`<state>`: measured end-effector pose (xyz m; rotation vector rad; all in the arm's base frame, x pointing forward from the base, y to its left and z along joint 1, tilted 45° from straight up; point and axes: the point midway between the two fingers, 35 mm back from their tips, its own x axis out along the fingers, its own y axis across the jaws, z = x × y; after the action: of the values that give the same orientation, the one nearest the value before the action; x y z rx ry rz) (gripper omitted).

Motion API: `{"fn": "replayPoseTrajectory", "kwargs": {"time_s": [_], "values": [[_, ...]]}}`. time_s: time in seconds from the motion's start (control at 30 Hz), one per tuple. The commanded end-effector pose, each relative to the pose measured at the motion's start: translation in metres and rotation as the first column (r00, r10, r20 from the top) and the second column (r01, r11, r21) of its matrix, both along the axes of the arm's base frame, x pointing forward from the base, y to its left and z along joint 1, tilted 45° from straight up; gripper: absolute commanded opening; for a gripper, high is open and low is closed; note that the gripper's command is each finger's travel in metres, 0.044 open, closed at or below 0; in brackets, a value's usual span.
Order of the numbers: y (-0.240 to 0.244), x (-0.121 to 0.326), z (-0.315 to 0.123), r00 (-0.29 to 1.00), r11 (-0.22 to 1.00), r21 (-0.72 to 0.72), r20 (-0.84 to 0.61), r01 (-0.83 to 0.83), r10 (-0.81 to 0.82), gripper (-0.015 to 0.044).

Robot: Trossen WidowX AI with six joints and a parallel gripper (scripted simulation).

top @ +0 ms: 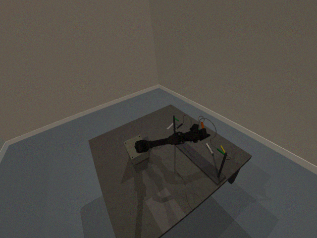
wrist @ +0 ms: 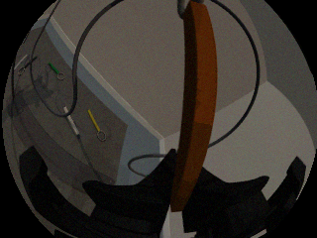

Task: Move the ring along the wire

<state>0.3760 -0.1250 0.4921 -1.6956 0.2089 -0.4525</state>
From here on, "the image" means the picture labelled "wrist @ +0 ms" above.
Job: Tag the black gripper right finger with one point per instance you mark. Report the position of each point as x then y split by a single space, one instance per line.
211 194

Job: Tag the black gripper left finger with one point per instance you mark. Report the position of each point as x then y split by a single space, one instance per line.
148 198

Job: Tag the orange handle with grey loop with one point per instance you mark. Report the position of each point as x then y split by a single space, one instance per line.
199 100

